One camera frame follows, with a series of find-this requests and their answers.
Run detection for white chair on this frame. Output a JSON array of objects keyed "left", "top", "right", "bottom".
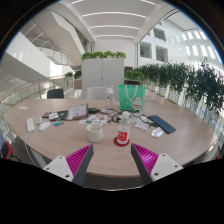
[{"left": 86, "top": 86, "right": 111, "bottom": 101}]

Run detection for green hedge along railing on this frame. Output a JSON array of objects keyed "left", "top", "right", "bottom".
[{"left": 123, "top": 58, "right": 224, "bottom": 114}]

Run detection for clear white-lidded shaker bottle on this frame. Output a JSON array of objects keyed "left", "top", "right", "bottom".
[{"left": 104, "top": 85, "right": 115, "bottom": 110}]

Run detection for white paper card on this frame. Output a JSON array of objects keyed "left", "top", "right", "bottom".
[{"left": 134, "top": 119, "right": 150, "bottom": 132}]

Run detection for green plants atop cabinet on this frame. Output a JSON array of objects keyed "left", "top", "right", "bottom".
[{"left": 81, "top": 50, "right": 127, "bottom": 61}]

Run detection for white propped booklet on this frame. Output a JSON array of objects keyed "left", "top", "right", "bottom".
[{"left": 65, "top": 103, "right": 90, "bottom": 121}]

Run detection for white cabinet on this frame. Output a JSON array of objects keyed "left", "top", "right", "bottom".
[{"left": 81, "top": 57, "right": 126, "bottom": 100}]

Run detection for white power strip cable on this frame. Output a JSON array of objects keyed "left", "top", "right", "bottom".
[{"left": 23, "top": 130, "right": 38, "bottom": 164}]

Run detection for dark flat notebook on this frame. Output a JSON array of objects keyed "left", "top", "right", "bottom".
[{"left": 42, "top": 110, "right": 69, "bottom": 122}]

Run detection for white power strip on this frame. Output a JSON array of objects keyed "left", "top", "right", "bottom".
[{"left": 26, "top": 117, "right": 36, "bottom": 133}]

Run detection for white computer mouse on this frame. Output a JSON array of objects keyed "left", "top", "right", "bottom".
[{"left": 37, "top": 121, "right": 52, "bottom": 132}]

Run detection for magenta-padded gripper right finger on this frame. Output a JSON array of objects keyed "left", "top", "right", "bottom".
[{"left": 130, "top": 143, "right": 184, "bottom": 186}]

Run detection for red chair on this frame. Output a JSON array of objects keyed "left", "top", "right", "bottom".
[{"left": 0, "top": 140, "right": 14, "bottom": 160}]

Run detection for potted plants beside cabinet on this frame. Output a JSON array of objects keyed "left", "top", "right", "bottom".
[{"left": 63, "top": 69, "right": 83, "bottom": 80}]

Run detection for clear red-labelled water bottle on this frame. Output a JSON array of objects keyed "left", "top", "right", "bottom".
[{"left": 116, "top": 111, "right": 132, "bottom": 145}]

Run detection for green cat-print tote bag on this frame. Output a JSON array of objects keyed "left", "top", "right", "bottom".
[{"left": 117, "top": 84, "right": 147, "bottom": 112}]

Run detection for black office chair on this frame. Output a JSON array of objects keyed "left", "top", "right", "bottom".
[{"left": 46, "top": 88, "right": 65, "bottom": 100}]

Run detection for clear plastic bag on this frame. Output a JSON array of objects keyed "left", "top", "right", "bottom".
[{"left": 150, "top": 126, "right": 166, "bottom": 139}]

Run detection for colourful sticker sheet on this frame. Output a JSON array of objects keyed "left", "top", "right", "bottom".
[{"left": 78, "top": 114, "right": 108, "bottom": 126}]

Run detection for long ceiling lights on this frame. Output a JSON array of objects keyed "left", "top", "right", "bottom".
[{"left": 69, "top": 0, "right": 148, "bottom": 38}]

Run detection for tangled black cables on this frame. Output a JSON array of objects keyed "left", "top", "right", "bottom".
[{"left": 109, "top": 109, "right": 156, "bottom": 128}]

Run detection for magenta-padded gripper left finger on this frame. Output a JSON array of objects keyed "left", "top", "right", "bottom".
[{"left": 43, "top": 143, "right": 95, "bottom": 187}]

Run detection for flat round red coaster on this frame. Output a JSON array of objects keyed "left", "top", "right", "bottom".
[{"left": 113, "top": 135, "right": 130, "bottom": 148}]

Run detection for white grid-patterned cup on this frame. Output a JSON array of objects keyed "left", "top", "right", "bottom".
[{"left": 86, "top": 123, "right": 104, "bottom": 144}]

